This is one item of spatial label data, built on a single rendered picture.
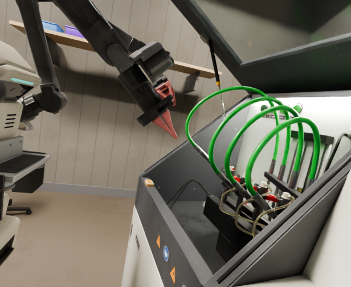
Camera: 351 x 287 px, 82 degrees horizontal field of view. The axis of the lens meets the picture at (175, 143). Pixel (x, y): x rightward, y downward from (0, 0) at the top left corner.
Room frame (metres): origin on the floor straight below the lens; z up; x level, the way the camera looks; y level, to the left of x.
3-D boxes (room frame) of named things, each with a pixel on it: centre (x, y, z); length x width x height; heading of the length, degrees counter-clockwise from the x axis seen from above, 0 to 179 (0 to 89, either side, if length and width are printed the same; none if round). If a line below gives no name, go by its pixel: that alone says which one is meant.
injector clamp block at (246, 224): (0.63, -0.27, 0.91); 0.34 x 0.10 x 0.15; 22
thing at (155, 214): (0.65, 0.00, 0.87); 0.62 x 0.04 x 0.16; 22
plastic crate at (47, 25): (2.15, 1.50, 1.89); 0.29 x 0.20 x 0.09; 104
